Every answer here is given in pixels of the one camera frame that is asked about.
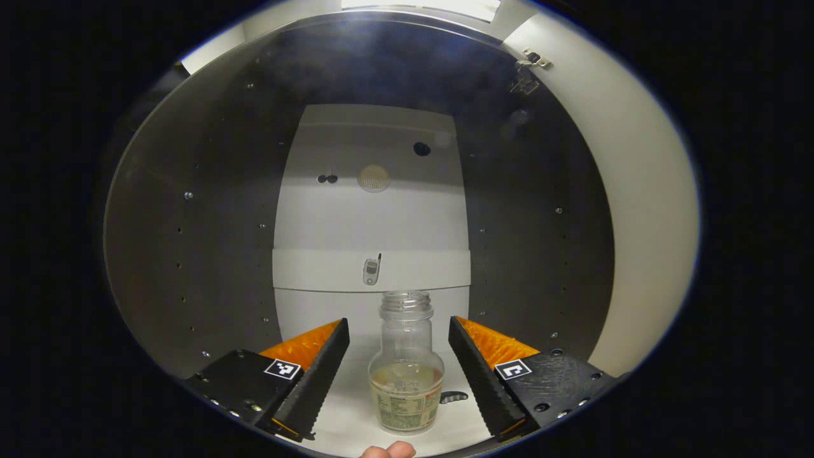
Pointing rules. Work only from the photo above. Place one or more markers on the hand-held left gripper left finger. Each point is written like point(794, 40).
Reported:
point(321, 381)

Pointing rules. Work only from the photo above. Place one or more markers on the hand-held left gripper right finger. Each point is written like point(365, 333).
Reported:
point(480, 381)

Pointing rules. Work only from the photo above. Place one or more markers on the clear glass bottle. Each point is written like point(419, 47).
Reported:
point(406, 381)

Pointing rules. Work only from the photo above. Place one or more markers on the dark grey cabinet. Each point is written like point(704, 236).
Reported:
point(210, 254)

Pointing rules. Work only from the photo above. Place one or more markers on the beige cabinet door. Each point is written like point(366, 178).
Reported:
point(642, 191)

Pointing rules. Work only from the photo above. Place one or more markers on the metal door hinge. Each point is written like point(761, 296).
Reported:
point(531, 62)

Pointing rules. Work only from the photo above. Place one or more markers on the long ceiling light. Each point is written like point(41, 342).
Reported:
point(445, 6)

